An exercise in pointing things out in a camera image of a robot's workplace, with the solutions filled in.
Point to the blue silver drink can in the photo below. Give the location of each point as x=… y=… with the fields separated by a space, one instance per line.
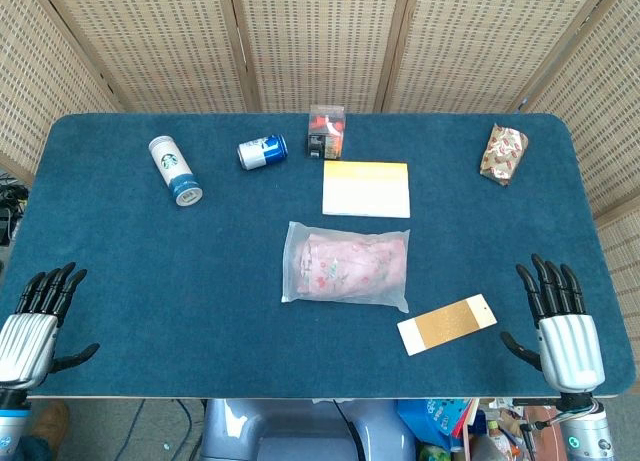
x=262 y=151

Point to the grey-blue robot torso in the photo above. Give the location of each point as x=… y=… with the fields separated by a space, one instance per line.
x=280 y=431

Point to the gold white card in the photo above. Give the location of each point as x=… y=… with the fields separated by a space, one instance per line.
x=445 y=326

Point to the blue felt table cover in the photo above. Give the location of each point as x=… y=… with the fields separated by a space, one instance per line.
x=150 y=281

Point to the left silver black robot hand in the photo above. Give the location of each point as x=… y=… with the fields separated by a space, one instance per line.
x=27 y=341

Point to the clear plastic bag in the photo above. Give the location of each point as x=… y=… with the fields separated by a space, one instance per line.
x=291 y=261

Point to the brown shoe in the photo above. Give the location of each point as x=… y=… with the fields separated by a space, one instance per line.
x=50 y=421

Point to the yellow white booklet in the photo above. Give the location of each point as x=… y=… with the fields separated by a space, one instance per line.
x=365 y=191

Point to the pink floral cloth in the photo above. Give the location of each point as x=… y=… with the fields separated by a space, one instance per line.
x=350 y=266

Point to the clear box with red-black item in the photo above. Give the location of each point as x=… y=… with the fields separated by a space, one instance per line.
x=325 y=131

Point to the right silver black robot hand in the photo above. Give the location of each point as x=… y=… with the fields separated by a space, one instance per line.
x=570 y=346

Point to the gold red snack wrapper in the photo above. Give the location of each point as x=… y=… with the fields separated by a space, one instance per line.
x=502 y=153

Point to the woven folding screen panel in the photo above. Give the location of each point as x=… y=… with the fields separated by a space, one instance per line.
x=485 y=46
x=165 y=46
x=320 y=46
x=610 y=106
x=40 y=81

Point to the white Starbucks drink can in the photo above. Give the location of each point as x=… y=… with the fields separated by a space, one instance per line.
x=172 y=168

